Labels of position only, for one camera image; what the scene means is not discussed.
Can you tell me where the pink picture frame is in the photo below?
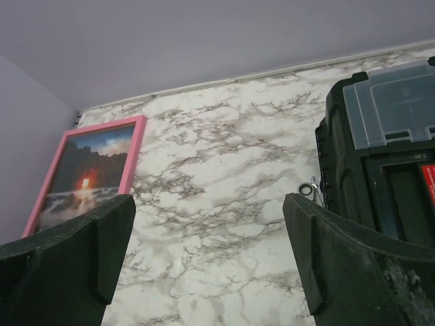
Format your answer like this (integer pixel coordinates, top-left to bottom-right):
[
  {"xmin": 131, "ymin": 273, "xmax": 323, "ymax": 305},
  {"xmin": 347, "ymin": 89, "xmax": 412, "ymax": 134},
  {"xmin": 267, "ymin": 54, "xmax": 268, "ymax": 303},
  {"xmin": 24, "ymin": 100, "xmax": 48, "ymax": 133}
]
[{"xmin": 22, "ymin": 115, "xmax": 147, "ymax": 237}]

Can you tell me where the silver ratchet wrench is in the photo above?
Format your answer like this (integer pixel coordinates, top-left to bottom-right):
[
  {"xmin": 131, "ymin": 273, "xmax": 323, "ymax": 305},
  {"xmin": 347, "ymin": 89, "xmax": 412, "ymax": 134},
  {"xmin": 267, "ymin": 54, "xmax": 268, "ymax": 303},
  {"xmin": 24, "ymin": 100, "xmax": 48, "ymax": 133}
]
[{"xmin": 298, "ymin": 177, "xmax": 324, "ymax": 206}]

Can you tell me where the black plastic toolbox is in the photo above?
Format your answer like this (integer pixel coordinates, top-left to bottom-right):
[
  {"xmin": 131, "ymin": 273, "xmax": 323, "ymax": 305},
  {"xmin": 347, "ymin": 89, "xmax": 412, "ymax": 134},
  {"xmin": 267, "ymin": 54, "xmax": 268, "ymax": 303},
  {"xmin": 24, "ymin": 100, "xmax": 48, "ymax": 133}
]
[{"xmin": 315, "ymin": 58, "xmax": 434, "ymax": 248}]

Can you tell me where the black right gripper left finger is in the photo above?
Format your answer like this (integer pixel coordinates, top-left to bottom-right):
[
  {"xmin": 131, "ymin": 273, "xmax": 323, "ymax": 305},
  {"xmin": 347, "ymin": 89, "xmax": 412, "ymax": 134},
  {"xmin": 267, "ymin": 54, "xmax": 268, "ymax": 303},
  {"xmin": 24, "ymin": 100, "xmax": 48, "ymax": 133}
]
[{"xmin": 1, "ymin": 194, "xmax": 136, "ymax": 325}]

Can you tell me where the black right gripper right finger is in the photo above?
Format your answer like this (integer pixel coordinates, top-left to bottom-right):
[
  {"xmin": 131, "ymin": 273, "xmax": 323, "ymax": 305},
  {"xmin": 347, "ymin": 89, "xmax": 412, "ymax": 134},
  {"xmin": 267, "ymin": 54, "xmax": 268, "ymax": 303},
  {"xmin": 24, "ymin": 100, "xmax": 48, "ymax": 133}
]
[{"xmin": 283, "ymin": 194, "xmax": 434, "ymax": 325}]

